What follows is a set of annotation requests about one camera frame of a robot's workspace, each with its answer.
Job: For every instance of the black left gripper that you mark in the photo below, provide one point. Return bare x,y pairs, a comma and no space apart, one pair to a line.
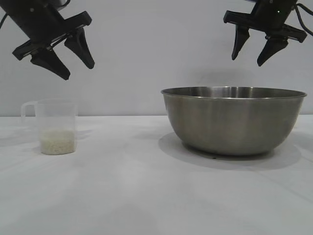
36,22

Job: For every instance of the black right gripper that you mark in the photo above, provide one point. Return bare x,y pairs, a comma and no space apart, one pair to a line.
271,17

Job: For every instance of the clear plastic measuring cup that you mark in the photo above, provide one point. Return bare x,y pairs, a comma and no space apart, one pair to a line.
57,117

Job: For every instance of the stainless steel mixing bowl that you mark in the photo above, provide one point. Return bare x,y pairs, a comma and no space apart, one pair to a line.
232,122

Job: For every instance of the white uncooked rice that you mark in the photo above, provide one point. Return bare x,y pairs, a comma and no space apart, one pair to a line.
57,143

